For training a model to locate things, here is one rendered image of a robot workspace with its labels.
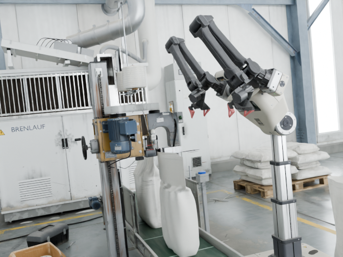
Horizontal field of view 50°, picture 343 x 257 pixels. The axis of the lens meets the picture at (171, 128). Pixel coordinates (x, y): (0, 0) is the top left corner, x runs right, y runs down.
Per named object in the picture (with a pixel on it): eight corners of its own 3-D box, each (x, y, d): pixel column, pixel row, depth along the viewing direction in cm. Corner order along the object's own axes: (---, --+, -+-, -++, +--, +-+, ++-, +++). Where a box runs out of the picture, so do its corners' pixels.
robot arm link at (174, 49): (176, 35, 262) (169, 46, 270) (170, 35, 258) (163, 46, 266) (203, 84, 247) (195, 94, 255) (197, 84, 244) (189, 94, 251)
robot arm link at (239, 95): (244, 72, 193) (234, 80, 199) (231, 79, 186) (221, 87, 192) (258, 90, 191) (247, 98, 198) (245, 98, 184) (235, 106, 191)
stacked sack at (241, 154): (281, 155, 563) (280, 146, 563) (242, 161, 544) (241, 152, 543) (266, 153, 604) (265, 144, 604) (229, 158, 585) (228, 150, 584)
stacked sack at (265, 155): (299, 157, 528) (299, 147, 527) (260, 164, 505) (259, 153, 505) (281, 155, 568) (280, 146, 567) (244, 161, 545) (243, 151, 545)
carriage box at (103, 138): (144, 155, 279) (140, 114, 277) (100, 162, 267) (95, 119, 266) (136, 153, 302) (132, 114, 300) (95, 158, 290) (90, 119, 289)
